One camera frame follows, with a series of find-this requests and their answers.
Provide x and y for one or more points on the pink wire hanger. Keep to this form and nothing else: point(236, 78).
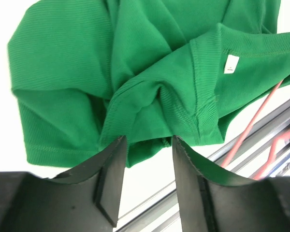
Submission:
point(272, 154)

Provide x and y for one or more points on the aluminium rail at table front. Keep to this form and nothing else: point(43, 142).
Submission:
point(149, 201)

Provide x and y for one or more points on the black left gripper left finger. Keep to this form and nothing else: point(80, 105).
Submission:
point(85, 198)

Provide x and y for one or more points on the green tank top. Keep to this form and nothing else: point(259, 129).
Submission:
point(85, 72)

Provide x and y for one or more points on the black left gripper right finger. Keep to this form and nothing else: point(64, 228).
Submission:
point(213, 199)

